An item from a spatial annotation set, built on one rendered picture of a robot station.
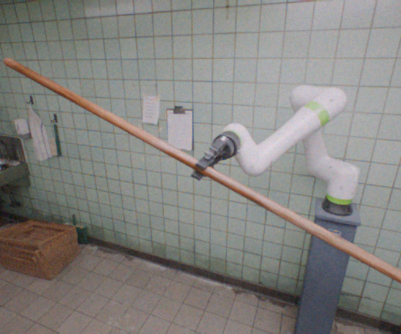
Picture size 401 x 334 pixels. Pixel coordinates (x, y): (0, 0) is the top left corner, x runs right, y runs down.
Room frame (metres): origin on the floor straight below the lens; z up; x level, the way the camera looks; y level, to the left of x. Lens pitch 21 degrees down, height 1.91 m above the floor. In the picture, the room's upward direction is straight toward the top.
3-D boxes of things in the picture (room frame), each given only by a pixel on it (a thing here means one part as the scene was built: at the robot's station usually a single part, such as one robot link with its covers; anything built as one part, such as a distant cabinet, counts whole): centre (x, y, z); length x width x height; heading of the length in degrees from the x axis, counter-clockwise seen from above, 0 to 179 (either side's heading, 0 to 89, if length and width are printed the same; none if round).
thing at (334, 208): (1.27, -0.74, 1.23); 0.26 x 0.15 x 0.06; 157
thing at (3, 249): (2.16, 1.62, 0.26); 0.56 x 0.49 x 0.28; 75
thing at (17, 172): (2.71, 2.22, 0.71); 0.47 x 0.36 x 0.91; 68
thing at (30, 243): (2.18, 1.61, 0.32); 0.56 x 0.49 x 0.28; 76
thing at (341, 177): (1.23, -0.71, 1.36); 0.16 x 0.13 x 0.19; 23
